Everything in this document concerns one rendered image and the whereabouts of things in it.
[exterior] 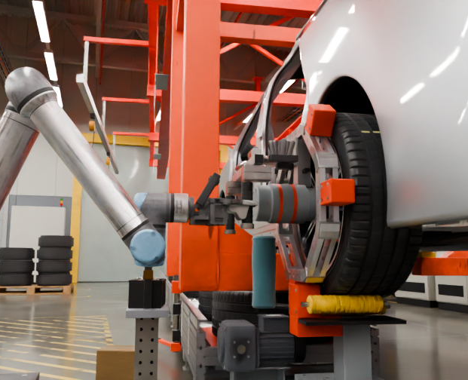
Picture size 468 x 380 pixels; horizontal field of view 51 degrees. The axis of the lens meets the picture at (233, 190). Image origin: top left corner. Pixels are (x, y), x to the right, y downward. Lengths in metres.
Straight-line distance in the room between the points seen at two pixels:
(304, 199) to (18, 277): 8.63
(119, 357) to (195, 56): 1.58
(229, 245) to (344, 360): 0.71
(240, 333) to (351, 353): 0.43
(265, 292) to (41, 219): 11.10
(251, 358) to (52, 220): 10.94
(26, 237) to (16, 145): 11.17
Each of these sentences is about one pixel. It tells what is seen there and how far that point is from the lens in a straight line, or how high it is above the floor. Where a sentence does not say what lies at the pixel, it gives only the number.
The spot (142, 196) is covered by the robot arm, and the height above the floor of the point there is 0.84.
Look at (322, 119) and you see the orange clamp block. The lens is 1.61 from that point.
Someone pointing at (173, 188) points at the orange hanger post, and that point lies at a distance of 4.08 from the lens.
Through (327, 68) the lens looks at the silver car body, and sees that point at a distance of 1.96.
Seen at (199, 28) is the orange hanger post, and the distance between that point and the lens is 2.35.
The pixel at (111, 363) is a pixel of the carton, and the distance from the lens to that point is 2.78.
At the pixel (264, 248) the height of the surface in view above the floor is 0.69.
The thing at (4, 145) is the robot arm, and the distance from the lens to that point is 1.55.
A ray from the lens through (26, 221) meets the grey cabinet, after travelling 12.72.
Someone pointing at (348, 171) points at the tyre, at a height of 0.92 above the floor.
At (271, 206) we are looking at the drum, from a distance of 1.67.
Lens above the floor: 0.65
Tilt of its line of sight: 8 degrees up
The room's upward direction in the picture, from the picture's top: straight up
